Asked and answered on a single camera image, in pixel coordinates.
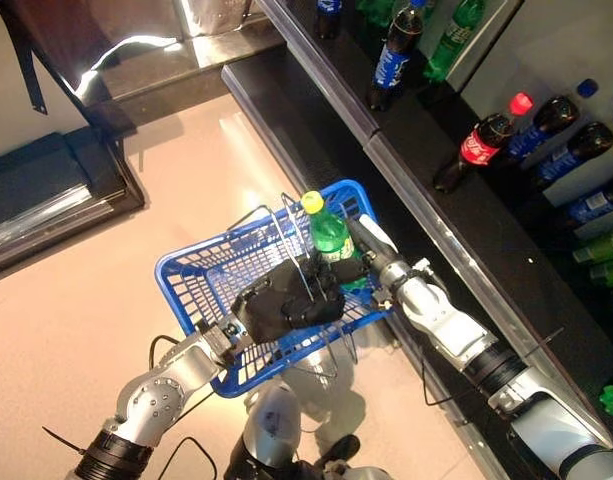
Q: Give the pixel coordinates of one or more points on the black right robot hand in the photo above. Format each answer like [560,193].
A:
[378,240]

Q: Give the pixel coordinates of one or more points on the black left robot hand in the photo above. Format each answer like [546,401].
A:
[281,305]

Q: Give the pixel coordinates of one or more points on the green Sprite bottle yellow cap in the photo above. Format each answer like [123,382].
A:
[328,235]
[453,40]

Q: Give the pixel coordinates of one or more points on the blue plastic shopping basket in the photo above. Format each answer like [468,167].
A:
[348,187]

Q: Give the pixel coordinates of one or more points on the Coca-Cola bottle red label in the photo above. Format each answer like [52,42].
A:
[478,150]

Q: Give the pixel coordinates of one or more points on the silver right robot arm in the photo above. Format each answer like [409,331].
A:
[436,310]

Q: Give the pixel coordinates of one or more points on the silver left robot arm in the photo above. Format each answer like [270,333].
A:
[156,395]

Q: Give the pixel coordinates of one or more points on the black store shelf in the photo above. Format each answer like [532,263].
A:
[411,165]

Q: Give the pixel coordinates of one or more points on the silver left robot leg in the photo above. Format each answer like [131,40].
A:
[273,420]

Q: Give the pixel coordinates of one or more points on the black right robot foot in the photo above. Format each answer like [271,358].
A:
[338,450]

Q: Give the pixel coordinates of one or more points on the lying green bottles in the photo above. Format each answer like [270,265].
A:
[601,245]

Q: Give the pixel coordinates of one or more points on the white shelf rack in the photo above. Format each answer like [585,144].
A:
[536,50]

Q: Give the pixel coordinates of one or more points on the black display cabinet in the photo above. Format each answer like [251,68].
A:
[36,180]

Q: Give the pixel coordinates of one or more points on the dark brown stand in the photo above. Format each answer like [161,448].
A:
[61,40]

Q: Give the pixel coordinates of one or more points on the clear shelf price rail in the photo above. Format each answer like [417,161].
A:
[478,280]
[323,70]

